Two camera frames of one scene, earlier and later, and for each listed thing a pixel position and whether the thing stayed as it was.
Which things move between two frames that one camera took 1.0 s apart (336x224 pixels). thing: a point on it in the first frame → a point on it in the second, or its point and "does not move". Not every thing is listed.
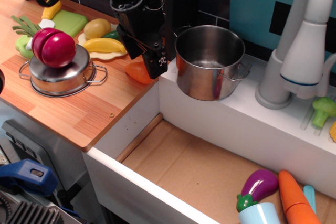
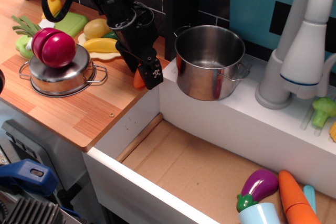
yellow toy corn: [332, 131] does not move
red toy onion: [53, 48] does not move
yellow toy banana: [104, 45] does not move
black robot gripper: [138, 9] → [133, 24]
